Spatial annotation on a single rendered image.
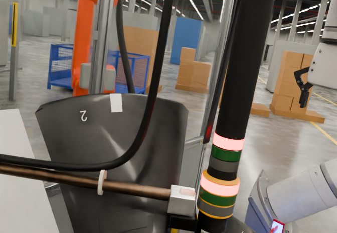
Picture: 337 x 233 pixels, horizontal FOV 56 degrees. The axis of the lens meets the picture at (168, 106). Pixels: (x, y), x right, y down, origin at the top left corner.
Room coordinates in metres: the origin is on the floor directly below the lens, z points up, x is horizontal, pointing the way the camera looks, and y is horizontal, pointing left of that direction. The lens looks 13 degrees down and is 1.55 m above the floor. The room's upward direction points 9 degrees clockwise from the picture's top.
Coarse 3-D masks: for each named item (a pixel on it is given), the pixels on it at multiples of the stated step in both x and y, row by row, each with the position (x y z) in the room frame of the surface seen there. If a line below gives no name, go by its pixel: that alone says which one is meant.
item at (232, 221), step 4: (232, 216) 0.58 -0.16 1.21; (228, 220) 0.57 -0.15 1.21; (232, 220) 0.57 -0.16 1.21; (236, 220) 0.58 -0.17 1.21; (240, 220) 0.58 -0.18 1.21; (228, 224) 0.56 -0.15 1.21; (232, 224) 0.56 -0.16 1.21; (236, 224) 0.56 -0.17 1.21; (240, 224) 0.57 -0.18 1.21; (244, 224) 0.57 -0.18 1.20; (228, 228) 0.55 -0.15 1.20; (232, 228) 0.55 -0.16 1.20; (236, 228) 0.55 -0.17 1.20; (244, 228) 0.56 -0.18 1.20; (248, 228) 0.57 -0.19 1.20; (228, 232) 0.54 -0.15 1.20; (232, 232) 0.54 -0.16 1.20; (248, 232) 0.55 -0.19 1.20; (252, 232) 0.56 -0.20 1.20
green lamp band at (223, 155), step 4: (212, 144) 0.34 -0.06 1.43; (212, 148) 0.34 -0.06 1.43; (216, 148) 0.33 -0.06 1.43; (212, 152) 0.34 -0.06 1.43; (216, 152) 0.33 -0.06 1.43; (220, 152) 0.33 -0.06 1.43; (224, 152) 0.33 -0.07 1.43; (228, 152) 0.33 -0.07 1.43; (232, 152) 0.33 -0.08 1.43; (236, 152) 0.33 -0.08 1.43; (240, 152) 0.33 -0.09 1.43; (216, 156) 0.33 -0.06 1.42; (220, 156) 0.33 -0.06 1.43; (224, 156) 0.33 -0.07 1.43; (228, 156) 0.33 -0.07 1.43; (232, 156) 0.33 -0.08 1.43; (236, 156) 0.33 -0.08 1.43; (240, 156) 0.34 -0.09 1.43; (228, 160) 0.33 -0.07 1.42; (232, 160) 0.33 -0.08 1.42; (236, 160) 0.33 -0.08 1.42
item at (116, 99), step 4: (112, 96) 0.47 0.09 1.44; (116, 96) 0.47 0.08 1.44; (120, 96) 0.48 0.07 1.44; (112, 100) 0.47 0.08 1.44; (116, 100) 0.47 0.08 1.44; (120, 100) 0.47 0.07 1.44; (112, 104) 0.46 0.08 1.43; (116, 104) 0.46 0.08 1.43; (120, 104) 0.47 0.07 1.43; (112, 108) 0.46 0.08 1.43; (116, 108) 0.46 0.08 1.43; (120, 108) 0.46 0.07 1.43
